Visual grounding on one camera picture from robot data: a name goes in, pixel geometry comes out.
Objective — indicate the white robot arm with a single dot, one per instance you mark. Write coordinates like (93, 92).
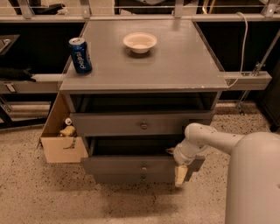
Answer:
(253, 175)

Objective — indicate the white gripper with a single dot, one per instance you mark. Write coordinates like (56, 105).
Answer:
(179, 157)

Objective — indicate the grey top drawer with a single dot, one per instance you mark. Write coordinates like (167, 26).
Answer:
(137, 123)

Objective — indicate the yellow object in box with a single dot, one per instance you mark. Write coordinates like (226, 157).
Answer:
(68, 131)

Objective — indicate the grey drawer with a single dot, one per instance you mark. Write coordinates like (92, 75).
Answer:
(137, 123)
(134, 178)
(111, 155)

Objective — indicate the grey drawer cabinet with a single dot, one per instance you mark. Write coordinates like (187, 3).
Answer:
(177, 74)

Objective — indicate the open cardboard box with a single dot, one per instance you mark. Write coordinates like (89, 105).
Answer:
(58, 148)

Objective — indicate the white bowl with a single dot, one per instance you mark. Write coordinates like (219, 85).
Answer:
(140, 42)

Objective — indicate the metal frame rail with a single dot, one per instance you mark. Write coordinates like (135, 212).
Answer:
(50, 83)

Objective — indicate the black cloth on rail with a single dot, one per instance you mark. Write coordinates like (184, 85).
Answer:
(14, 74)

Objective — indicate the grey bottom drawer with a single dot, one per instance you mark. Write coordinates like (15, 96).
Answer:
(134, 178)

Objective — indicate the blue pepsi can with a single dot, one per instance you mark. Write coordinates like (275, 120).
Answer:
(79, 53)

